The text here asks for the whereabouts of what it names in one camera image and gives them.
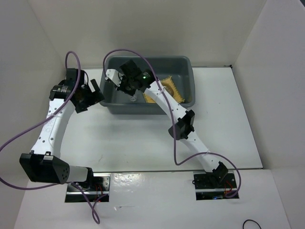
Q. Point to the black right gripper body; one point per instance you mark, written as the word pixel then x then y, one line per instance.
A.
pixel 126 87

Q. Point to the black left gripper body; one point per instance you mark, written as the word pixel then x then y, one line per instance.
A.
pixel 88 98

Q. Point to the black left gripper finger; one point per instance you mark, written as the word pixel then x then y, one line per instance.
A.
pixel 97 91
pixel 81 108

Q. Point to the yellow bamboo placemat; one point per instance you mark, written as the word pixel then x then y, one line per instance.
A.
pixel 177 96

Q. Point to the clear glass plate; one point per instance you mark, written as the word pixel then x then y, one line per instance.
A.
pixel 168 88

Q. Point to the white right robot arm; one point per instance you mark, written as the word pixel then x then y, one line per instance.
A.
pixel 182 129

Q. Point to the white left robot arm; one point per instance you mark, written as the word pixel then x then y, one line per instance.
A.
pixel 43 164

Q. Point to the grey plastic bin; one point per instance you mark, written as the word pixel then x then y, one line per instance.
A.
pixel 177 67

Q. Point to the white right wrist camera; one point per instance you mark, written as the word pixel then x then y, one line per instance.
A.
pixel 114 76

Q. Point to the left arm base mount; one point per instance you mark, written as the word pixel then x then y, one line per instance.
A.
pixel 97 190

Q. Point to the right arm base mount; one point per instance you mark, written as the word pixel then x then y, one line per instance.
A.
pixel 207 188

